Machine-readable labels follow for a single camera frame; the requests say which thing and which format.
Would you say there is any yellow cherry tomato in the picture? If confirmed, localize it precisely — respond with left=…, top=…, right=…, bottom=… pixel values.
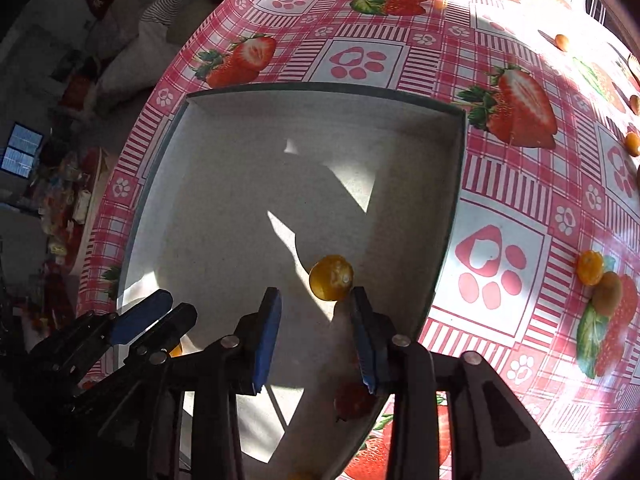
left=309, top=255, right=354, bottom=301
left=576, top=250, right=604, bottom=286

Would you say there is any grey rectangular tray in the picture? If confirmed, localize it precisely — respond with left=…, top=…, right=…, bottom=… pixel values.
left=120, top=82, right=466, bottom=479

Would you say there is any strawberry pattern tablecloth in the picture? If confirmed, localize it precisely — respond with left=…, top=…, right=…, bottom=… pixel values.
left=78, top=0, right=639, bottom=479

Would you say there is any brown kiwi berry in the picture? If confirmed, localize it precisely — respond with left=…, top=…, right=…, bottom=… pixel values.
left=591, top=271, right=623, bottom=318

